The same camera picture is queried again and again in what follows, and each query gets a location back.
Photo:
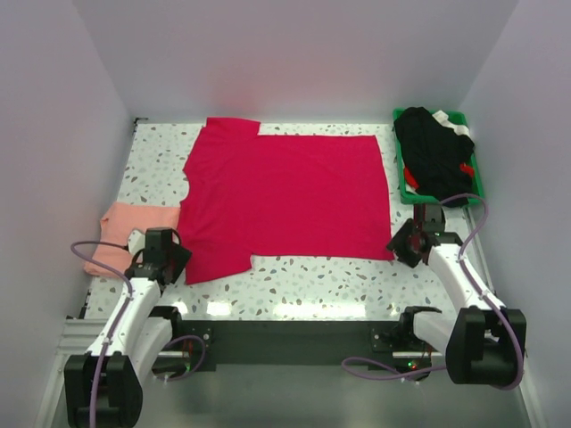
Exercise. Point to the magenta red t shirt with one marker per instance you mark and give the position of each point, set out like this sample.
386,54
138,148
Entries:
280,195

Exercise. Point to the red garment in bin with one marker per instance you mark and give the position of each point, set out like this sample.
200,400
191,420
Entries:
413,184

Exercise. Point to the black t shirt in bin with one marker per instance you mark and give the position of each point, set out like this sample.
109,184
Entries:
435,156

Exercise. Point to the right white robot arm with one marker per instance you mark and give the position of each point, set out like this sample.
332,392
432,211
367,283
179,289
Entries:
484,343

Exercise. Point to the aluminium rail frame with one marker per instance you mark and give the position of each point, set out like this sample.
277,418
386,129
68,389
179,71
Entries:
79,333

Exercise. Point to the folded peach t shirt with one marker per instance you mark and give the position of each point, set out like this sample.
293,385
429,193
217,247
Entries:
120,220

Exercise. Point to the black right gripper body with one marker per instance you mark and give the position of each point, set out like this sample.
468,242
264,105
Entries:
401,243

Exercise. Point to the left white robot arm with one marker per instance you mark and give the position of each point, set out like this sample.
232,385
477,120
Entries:
104,384

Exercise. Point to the white garment in bin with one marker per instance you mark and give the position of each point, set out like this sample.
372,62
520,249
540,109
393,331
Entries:
444,120

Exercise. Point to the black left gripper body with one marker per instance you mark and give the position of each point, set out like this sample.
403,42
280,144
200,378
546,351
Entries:
178,258

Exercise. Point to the green plastic bin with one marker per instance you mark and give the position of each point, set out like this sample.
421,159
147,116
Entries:
408,195

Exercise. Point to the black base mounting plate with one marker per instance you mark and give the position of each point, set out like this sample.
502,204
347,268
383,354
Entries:
291,343

